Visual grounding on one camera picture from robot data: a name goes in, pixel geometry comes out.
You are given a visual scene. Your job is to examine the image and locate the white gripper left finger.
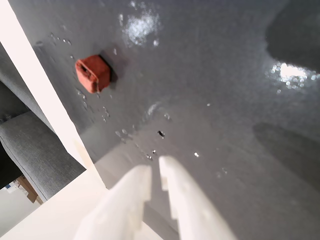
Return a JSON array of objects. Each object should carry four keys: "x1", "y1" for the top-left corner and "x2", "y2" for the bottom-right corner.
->
[{"x1": 73, "y1": 165, "x2": 153, "y2": 240}]

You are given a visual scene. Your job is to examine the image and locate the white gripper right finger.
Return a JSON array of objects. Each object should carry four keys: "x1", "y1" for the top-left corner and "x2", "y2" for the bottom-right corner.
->
[{"x1": 159, "y1": 156, "x2": 238, "y2": 240}]

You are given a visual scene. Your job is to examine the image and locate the red cube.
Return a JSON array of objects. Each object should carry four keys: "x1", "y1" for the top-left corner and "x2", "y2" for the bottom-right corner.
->
[{"x1": 74, "y1": 54, "x2": 111, "y2": 94}]

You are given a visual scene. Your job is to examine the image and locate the brown cardboard box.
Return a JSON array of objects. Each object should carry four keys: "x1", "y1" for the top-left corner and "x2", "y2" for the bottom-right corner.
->
[{"x1": 16, "y1": 174, "x2": 44, "y2": 205}]

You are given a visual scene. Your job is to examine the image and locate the grey fabric sofa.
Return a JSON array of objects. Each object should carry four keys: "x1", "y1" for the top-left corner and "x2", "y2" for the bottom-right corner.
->
[{"x1": 0, "y1": 42, "x2": 87, "y2": 202}]

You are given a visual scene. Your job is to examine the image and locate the black glossy mat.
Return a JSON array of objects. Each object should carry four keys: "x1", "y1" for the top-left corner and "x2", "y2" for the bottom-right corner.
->
[{"x1": 9, "y1": 0, "x2": 320, "y2": 240}]

